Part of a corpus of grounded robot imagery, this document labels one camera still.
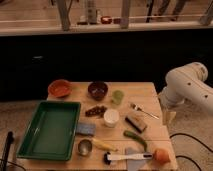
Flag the beige wooden gripper finger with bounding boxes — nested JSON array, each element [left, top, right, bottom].
[[163, 109, 176, 125]]

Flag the orange red apple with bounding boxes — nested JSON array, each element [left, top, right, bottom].
[[154, 148, 170, 165]]

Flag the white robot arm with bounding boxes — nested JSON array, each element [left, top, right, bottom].
[[158, 62, 213, 125]]

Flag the light green cup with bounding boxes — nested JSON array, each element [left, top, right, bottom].
[[112, 90, 124, 105]]

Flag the white paper cup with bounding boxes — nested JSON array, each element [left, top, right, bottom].
[[103, 109, 119, 128]]

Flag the small metal cup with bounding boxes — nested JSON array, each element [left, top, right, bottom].
[[78, 139, 93, 156]]

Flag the wooden block eraser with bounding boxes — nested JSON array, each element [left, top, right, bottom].
[[125, 115, 147, 133]]

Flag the silver fork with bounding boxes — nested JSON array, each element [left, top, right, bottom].
[[130, 103, 160, 119]]

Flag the green chili pepper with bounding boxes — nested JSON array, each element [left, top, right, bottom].
[[123, 130, 148, 152]]

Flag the grey cloth piece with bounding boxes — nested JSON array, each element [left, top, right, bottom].
[[125, 148, 152, 171]]

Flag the bunch of dark grapes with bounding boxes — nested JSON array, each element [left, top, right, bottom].
[[85, 106, 107, 117]]

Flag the dark maroon bowl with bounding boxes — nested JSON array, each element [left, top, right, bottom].
[[88, 81, 108, 101]]

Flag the blue grey sponge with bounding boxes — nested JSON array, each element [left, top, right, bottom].
[[76, 122, 96, 136]]

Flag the orange bowl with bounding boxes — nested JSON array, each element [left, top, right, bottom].
[[48, 79, 71, 98]]

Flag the red bowl in background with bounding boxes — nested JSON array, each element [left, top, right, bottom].
[[101, 16, 112, 24]]

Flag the green plastic tray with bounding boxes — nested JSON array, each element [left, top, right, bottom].
[[17, 101, 81, 161]]

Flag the black stand pole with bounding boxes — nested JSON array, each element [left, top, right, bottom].
[[0, 131, 14, 171]]

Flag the black cable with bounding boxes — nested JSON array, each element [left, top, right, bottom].
[[169, 132, 213, 171]]

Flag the white handled brush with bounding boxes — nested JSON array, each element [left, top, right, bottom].
[[103, 152, 153, 165]]

